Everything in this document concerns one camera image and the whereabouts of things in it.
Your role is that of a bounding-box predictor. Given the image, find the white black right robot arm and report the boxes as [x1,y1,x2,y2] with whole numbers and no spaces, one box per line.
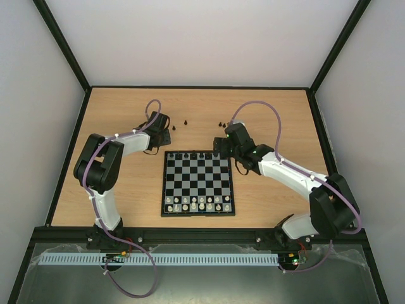
[213,123,361,248]

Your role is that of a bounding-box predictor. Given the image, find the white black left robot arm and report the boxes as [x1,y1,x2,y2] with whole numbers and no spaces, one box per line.
[73,111,171,246]

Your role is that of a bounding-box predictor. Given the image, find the black and white chessboard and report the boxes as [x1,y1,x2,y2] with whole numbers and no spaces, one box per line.
[161,151,235,217]

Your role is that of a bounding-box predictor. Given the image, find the white cable duct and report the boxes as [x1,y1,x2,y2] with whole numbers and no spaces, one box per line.
[38,253,279,267]

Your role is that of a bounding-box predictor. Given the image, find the black aluminium rail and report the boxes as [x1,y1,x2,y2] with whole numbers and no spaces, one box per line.
[31,226,368,251]

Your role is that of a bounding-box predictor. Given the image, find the black enclosure frame post left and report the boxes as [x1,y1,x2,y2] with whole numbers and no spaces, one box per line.
[32,0,91,92]

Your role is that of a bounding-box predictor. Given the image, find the black enclosure frame post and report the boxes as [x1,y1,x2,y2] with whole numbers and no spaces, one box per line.
[310,0,371,94]
[32,0,91,92]

